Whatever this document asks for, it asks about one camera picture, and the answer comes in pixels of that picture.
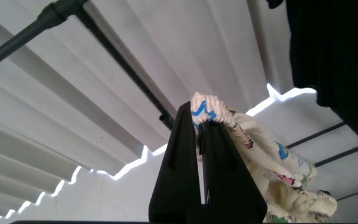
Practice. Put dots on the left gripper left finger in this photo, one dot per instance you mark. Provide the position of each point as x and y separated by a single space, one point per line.
176 186

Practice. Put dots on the white curtain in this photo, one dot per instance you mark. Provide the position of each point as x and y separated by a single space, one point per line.
104 109

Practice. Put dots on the black clothes rack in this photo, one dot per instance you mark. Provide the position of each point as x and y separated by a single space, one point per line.
11 40

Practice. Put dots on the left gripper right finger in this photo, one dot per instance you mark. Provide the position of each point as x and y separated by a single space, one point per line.
232 193

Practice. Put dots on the cream printed garment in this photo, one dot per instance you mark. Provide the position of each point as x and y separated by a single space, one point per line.
275 174

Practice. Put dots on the black garment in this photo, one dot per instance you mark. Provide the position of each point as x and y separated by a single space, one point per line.
337 46

